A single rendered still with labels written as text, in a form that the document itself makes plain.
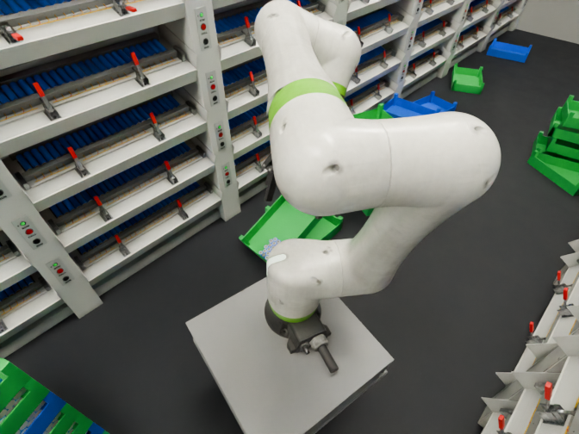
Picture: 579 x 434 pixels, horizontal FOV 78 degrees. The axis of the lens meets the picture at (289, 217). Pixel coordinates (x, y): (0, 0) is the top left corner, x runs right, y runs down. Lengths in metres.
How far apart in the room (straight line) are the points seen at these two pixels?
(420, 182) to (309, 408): 0.61
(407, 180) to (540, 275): 1.43
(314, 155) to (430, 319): 1.17
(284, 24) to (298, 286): 0.50
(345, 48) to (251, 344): 0.71
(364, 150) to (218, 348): 0.67
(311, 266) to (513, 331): 1.01
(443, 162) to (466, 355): 1.09
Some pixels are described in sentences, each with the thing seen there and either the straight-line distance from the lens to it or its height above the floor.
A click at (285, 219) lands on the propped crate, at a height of 0.08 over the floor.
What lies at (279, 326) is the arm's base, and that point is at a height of 0.41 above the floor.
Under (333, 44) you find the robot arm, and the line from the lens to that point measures 0.81.
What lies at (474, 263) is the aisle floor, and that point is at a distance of 1.73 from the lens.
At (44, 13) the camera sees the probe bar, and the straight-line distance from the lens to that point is 1.14.
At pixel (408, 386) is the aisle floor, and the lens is 1.36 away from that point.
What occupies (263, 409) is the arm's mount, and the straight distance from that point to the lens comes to 0.89.
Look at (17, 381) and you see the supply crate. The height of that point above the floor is 0.50.
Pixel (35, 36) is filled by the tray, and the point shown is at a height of 0.92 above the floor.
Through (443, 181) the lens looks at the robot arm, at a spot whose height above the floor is 0.96.
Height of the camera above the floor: 1.23
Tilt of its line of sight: 46 degrees down
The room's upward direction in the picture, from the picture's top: straight up
